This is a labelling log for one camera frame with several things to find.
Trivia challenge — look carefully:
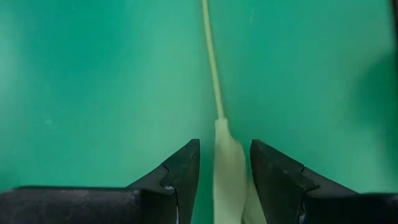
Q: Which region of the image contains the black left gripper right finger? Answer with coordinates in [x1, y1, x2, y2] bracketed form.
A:
[250, 139, 398, 224]

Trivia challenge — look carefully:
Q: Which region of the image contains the black artificial tulip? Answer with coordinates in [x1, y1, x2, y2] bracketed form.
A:
[200, 0, 269, 224]

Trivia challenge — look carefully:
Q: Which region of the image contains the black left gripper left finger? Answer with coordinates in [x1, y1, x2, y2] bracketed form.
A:
[0, 139, 201, 224]

